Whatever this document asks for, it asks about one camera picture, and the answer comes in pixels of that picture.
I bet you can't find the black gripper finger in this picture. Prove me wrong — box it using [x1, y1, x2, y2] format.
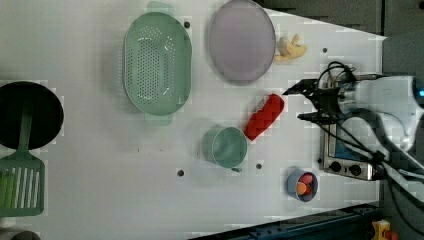
[297, 112, 324, 121]
[284, 79, 318, 96]

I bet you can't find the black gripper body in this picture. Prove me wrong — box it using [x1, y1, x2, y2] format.
[312, 87, 342, 117]

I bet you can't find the red plush ketchup bottle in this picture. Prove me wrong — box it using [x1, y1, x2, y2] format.
[244, 94, 285, 141]

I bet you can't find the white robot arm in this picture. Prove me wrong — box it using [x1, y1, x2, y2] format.
[284, 76, 423, 169]

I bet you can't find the yellow plush banana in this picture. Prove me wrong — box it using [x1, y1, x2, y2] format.
[274, 34, 307, 62]

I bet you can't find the blue cup with toys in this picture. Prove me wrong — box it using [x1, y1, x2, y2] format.
[286, 168, 318, 202]

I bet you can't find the purple round plate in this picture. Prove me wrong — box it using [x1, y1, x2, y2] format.
[209, 0, 276, 82]

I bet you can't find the green cup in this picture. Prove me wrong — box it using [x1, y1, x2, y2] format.
[201, 126, 248, 173]

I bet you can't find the yellow red toy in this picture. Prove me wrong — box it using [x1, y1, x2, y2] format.
[371, 220, 399, 240]

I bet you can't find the green perforated colander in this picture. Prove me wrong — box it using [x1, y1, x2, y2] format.
[123, 0, 192, 126]

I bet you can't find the black round pan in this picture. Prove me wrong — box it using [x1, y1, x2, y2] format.
[0, 81, 64, 150]

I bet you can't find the green slotted spatula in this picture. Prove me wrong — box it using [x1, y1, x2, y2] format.
[0, 109, 45, 217]

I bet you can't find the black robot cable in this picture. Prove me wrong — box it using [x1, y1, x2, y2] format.
[314, 60, 424, 234]

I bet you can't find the blue metal frame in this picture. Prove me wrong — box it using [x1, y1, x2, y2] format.
[191, 204, 382, 240]

